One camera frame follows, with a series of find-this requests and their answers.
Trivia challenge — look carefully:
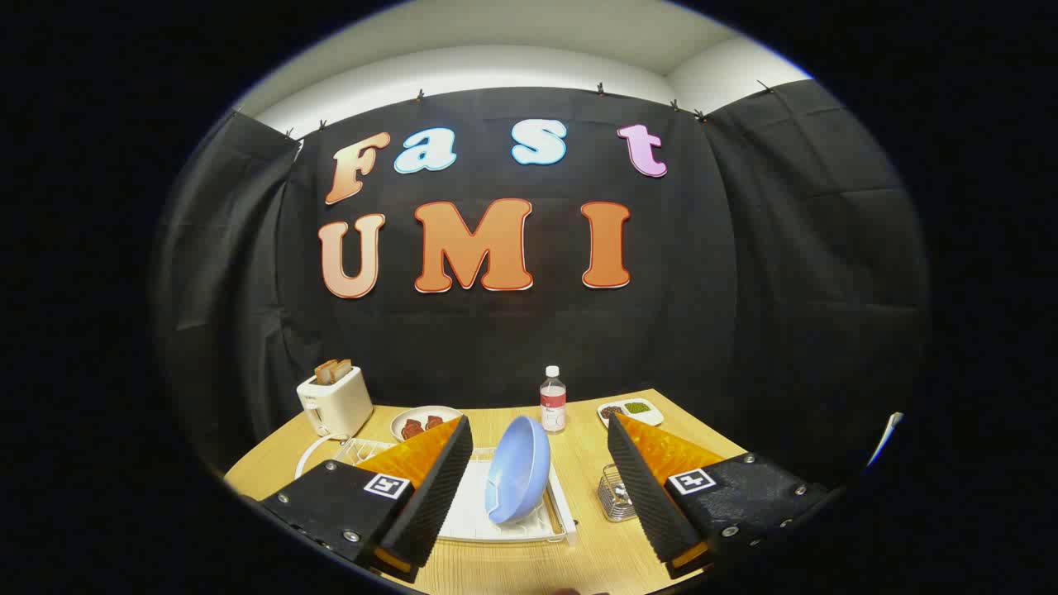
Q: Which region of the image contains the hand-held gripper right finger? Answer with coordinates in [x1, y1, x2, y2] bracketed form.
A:
[608, 412, 832, 579]

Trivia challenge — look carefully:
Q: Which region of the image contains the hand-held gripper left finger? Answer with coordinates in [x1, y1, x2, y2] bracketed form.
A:
[258, 415, 474, 583]

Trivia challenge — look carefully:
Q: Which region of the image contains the metal wire basket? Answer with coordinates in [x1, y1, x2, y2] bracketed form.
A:
[598, 464, 639, 523]

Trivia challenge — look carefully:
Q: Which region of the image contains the blue plate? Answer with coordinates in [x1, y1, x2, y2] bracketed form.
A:
[484, 415, 552, 525]

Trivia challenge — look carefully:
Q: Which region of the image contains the white wire dish rack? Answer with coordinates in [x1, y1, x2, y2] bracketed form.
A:
[335, 438, 577, 545]

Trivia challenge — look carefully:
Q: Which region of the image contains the white divided dish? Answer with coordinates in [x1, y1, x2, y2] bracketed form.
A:
[598, 398, 665, 429]

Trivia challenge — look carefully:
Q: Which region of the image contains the white oval plate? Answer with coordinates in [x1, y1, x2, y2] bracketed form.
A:
[390, 405, 464, 443]

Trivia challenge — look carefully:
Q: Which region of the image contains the white drip tray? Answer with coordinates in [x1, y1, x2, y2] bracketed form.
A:
[438, 450, 571, 542]

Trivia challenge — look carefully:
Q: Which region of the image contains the clear water bottle red label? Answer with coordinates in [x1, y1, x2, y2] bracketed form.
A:
[540, 366, 568, 434]

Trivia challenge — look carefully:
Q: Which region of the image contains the white toaster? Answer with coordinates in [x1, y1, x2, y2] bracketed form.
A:
[297, 366, 374, 440]

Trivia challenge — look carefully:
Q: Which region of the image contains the white toaster cable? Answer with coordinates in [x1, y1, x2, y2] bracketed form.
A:
[295, 434, 348, 480]

